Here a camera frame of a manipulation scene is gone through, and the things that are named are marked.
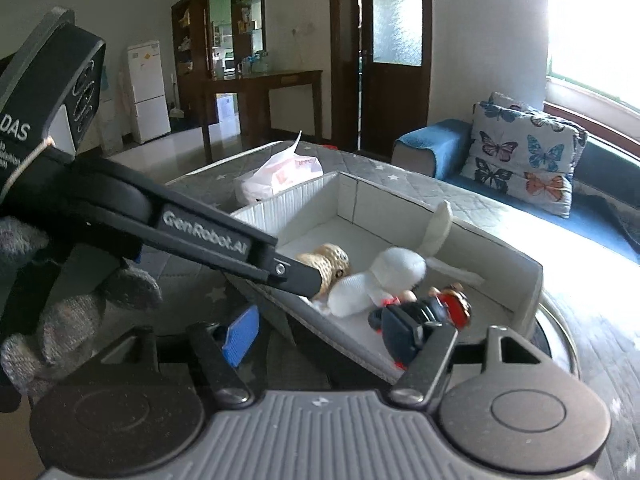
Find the bright window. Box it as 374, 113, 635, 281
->
544, 0, 640, 113

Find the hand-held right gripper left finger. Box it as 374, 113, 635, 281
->
92, 304, 262, 407

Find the dark wooden glass door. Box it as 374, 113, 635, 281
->
328, 0, 434, 154

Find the red toy figure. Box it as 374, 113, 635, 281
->
410, 282, 474, 332

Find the white plush rabbit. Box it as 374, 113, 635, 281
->
327, 200, 486, 319

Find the dark wooden console table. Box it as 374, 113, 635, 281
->
200, 69, 325, 154

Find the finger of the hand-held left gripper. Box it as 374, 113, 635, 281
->
142, 187, 326, 302

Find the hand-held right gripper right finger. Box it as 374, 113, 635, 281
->
369, 305, 553, 407

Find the grey star quilted desktop cover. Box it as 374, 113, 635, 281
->
100, 140, 640, 480

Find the dark patterned cloth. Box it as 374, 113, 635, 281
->
587, 194, 640, 257

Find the butterfly print pillow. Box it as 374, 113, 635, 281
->
487, 91, 547, 112
459, 101, 589, 219

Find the grey fabric storage box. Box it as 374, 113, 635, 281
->
227, 170, 545, 386

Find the person's left hand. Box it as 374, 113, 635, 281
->
0, 216, 164, 401

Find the beige knitted toy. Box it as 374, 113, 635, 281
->
297, 243, 351, 302

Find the pink white plastic bag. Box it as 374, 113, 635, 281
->
234, 130, 325, 205

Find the blue sofa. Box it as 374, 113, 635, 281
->
391, 119, 640, 267

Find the white refrigerator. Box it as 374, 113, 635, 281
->
126, 41, 172, 146

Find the dark wooden cabinet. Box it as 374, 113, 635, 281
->
171, 0, 266, 126

